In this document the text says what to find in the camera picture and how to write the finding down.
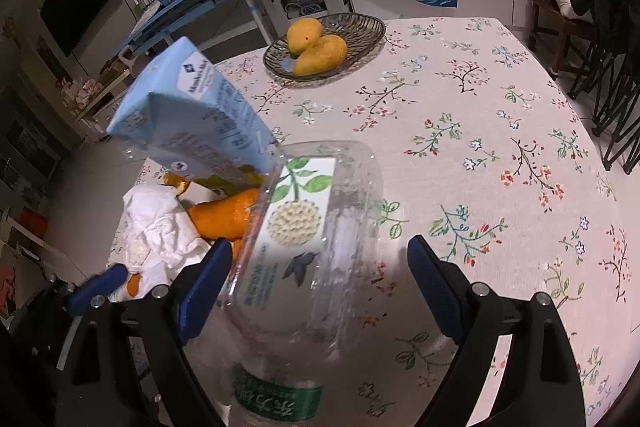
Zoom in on coiled white cables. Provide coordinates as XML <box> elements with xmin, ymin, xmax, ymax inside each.
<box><xmin>280</xmin><ymin>0</ymin><xmax>323</xmax><ymax>16</ymax></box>

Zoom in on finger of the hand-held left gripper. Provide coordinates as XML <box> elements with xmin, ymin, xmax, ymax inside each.
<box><xmin>67</xmin><ymin>264</ymin><xmax>130</xmax><ymax>314</ymax></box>

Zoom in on floral tablecloth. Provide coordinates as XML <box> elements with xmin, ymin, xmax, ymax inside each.
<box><xmin>102</xmin><ymin>16</ymin><xmax>632</xmax><ymax>427</ymax></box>

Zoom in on dark woven fruit bowl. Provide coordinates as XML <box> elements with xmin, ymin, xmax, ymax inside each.
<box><xmin>263</xmin><ymin>13</ymin><xmax>387</xmax><ymax>82</ymax></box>

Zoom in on pink flower box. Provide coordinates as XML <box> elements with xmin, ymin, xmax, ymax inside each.
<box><xmin>69</xmin><ymin>78</ymin><xmax>102</xmax><ymax>108</ymax></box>

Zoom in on black folding chair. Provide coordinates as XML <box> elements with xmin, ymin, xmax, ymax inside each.
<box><xmin>567</xmin><ymin>22</ymin><xmax>640</xmax><ymax>172</ymax></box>

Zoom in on yellow mango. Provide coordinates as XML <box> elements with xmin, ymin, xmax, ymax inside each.
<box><xmin>292</xmin><ymin>34</ymin><xmax>348</xmax><ymax>76</ymax></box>
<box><xmin>286</xmin><ymin>18</ymin><xmax>322</xmax><ymax>56</ymax></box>

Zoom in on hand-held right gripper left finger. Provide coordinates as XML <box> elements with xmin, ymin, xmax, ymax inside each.
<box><xmin>52</xmin><ymin>238</ymin><xmax>236</xmax><ymax>427</ymax></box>

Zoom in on clear plastic bottle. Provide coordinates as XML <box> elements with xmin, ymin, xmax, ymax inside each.
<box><xmin>200</xmin><ymin>332</ymin><xmax>331</xmax><ymax>427</ymax></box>

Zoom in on light blue milk carton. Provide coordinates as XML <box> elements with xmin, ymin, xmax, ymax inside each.
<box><xmin>106</xmin><ymin>36</ymin><xmax>283</xmax><ymax>198</ymax></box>

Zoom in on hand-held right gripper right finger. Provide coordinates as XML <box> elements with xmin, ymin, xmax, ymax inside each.
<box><xmin>407</xmin><ymin>235</ymin><xmax>586</xmax><ymax>427</ymax></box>

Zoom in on clear plastic clamshell box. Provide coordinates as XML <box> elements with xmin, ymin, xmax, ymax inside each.
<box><xmin>215</xmin><ymin>139</ymin><xmax>386</xmax><ymax>360</ymax></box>

